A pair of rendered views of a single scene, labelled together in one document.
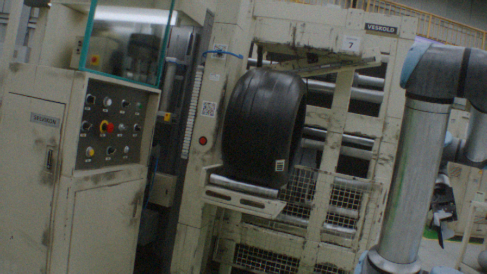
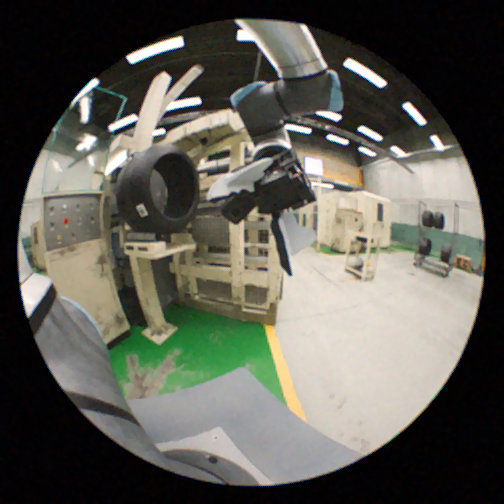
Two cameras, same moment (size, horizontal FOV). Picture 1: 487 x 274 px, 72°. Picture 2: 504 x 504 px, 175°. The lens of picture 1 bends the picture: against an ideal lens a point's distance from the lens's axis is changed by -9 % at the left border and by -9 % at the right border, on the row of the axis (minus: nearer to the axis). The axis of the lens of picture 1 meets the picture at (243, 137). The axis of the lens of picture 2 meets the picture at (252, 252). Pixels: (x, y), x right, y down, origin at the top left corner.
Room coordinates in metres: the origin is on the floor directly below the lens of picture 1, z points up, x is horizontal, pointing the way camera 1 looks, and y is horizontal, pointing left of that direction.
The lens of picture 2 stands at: (0.97, -0.71, 0.97)
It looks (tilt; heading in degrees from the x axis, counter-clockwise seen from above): 13 degrees down; 1
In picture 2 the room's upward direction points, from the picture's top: straight up
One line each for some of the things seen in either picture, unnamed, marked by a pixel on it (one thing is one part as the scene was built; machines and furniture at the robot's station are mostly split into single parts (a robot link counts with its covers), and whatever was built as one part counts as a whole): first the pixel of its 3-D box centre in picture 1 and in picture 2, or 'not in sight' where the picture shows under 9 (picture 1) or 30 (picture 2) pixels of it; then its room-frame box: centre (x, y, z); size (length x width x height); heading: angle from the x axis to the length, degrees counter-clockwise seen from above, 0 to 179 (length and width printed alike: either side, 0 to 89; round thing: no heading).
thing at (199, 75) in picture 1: (194, 112); not in sight; (1.87, 0.27, 1.19); 0.05 x 0.04 x 0.48; 165
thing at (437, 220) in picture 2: not in sight; (437, 237); (2.98, -5.71, 0.96); 1.33 x 0.64 x 1.92; 5
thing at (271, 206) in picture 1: (240, 198); (142, 247); (1.70, -0.04, 0.83); 0.36 x 0.09 x 0.06; 75
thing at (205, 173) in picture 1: (217, 174); (144, 233); (1.88, 0.10, 0.90); 0.40 x 0.03 x 0.10; 165
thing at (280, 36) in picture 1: (310, 41); (201, 133); (2.08, -0.27, 1.71); 0.61 x 0.25 x 0.15; 75
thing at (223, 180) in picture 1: (243, 185); (141, 236); (1.69, -0.04, 0.90); 0.35 x 0.05 x 0.05; 75
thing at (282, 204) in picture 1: (246, 201); (159, 248); (1.83, -0.07, 0.80); 0.37 x 0.36 x 0.02; 165
